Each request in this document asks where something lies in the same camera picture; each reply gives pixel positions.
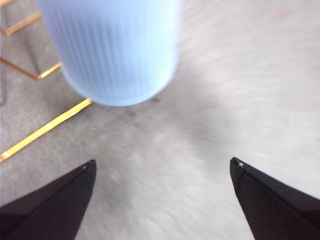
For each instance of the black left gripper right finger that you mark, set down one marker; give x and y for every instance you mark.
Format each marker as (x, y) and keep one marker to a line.
(275, 212)

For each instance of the blue ribbed plastic cup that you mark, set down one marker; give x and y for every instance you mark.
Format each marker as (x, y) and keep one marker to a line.
(112, 50)

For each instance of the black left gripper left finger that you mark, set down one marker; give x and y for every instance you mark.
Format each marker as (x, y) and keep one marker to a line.
(50, 212)

